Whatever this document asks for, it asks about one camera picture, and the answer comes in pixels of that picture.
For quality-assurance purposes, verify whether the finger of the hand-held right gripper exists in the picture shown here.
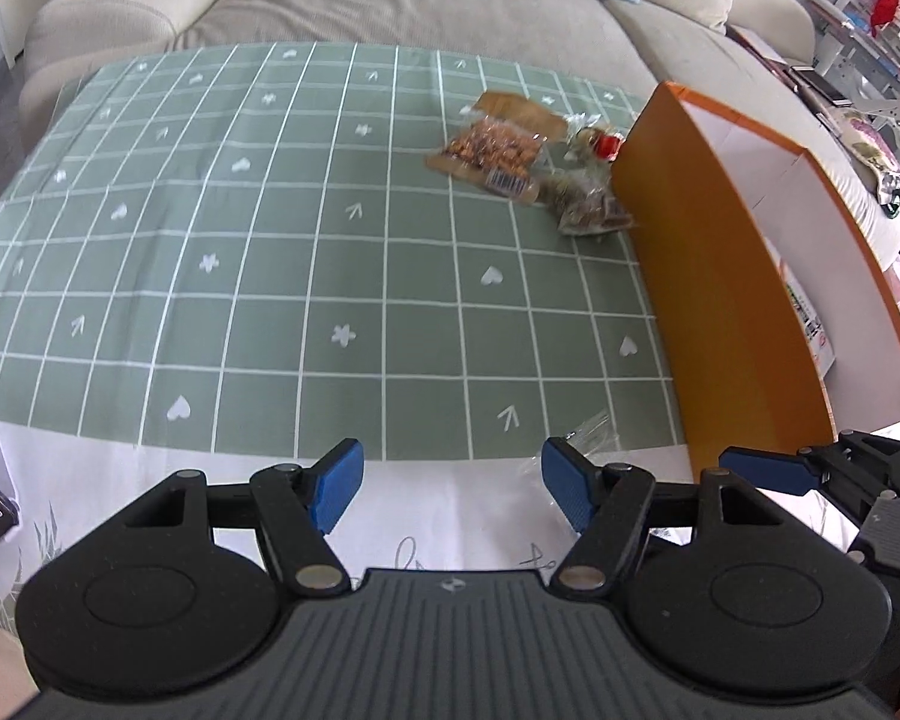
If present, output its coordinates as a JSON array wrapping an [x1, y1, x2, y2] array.
[[718, 429, 900, 500]]

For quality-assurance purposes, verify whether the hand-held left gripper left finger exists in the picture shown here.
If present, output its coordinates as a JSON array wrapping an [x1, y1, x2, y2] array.
[[112, 439, 366, 592]]

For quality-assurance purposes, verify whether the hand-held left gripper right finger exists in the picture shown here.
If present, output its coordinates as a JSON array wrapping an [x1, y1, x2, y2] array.
[[541, 436, 792, 592]]

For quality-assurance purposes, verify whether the orange cardboard box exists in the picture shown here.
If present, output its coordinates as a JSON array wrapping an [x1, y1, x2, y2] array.
[[610, 81, 900, 481]]

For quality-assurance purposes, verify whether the clear packet of nuts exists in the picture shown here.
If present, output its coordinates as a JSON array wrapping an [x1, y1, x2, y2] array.
[[544, 114, 637, 237]]

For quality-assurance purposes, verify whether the brown peanut packet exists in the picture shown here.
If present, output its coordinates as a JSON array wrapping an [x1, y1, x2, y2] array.
[[426, 90, 567, 205]]

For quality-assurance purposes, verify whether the clear plastic wrapper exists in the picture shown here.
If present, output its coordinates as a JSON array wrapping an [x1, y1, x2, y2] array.
[[525, 412, 616, 466]]

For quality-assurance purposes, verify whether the green checked tablecloth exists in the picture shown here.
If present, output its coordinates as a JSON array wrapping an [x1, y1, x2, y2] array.
[[0, 41, 900, 631]]

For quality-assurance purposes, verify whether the floral cushion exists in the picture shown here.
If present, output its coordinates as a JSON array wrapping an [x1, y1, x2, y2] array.
[[832, 109, 900, 222]]

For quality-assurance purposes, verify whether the tablet with dark screen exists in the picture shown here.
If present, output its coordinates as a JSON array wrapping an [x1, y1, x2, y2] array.
[[787, 64, 852, 106]]

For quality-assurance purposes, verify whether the white desk with shelves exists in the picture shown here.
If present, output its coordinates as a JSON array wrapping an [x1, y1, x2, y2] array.
[[806, 0, 900, 136]]

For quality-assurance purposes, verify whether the brown book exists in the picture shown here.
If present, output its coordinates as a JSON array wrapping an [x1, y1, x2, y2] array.
[[727, 24, 788, 65]]

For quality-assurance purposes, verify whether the beige sofa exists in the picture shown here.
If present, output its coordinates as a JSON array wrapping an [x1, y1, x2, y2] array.
[[19, 0, 900, 271]]

